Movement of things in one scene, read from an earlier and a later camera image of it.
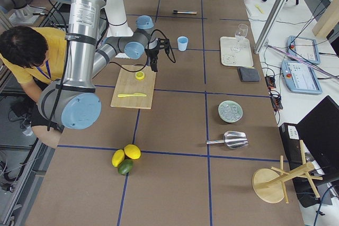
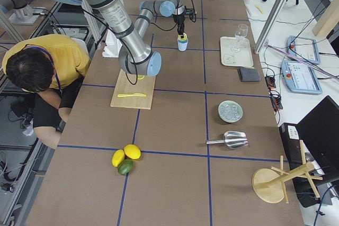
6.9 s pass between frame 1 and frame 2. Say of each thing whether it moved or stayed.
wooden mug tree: stayed
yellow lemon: stayed
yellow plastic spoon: stayed
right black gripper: moved
